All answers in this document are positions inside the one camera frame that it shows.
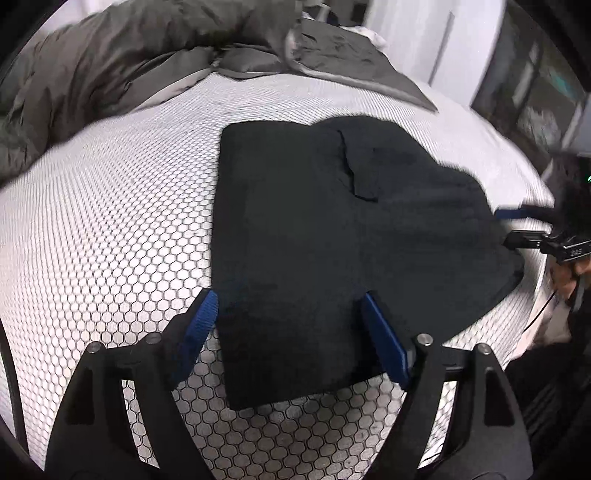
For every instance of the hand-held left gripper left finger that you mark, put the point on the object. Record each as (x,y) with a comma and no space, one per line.
(198,332)

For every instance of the white wardrobe door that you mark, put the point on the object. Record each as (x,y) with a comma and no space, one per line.
(425,41)

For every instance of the person's right hand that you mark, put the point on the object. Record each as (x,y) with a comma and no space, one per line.
(565,277)

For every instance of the white cloth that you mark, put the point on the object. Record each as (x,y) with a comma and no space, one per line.
(364,36)

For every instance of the glass door cabinet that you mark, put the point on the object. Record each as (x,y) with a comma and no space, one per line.
(540,78)

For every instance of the dark grey pillow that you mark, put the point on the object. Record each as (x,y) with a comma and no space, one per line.
(341,60)

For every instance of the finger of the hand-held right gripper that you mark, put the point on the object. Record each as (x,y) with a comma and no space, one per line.
(510,213)
(524,240)

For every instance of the white hexagon-patterned bed sheet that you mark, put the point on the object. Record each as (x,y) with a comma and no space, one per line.
(120,207)

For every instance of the dark grey duvet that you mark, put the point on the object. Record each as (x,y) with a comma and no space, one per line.
(101,69)

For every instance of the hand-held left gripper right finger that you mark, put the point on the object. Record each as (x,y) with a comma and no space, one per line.
(385,339)

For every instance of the black pants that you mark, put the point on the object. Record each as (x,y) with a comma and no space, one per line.
(323,240)

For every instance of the person's leg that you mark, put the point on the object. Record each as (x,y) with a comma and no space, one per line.
(558,406)

